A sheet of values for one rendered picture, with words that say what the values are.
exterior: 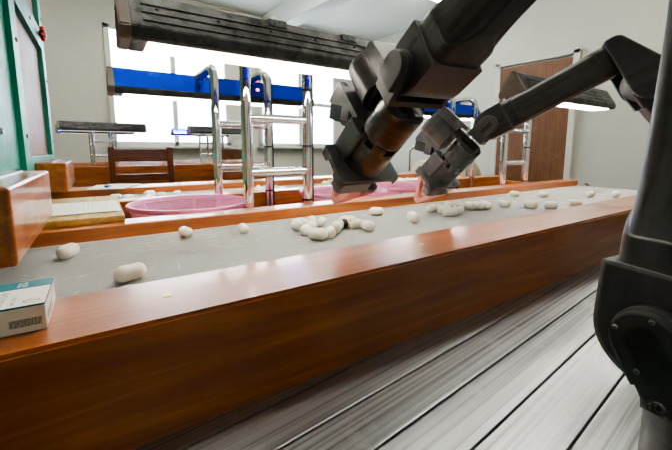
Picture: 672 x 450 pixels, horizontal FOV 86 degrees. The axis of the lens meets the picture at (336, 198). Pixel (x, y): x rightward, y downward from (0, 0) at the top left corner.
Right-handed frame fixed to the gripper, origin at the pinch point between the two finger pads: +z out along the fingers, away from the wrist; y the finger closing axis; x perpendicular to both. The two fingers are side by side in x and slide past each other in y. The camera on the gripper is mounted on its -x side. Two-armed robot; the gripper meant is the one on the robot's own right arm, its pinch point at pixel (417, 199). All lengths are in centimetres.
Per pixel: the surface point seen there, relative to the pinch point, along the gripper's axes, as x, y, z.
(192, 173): -173, -2, 202
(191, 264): 11, 56, -9
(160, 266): 10, 60, -8
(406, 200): -4.0, -3.7, 6.7
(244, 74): -30.2, 38.0, -9.2
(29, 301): 19, 70, -25
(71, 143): -346, 91, 348
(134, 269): 12, 63, -12
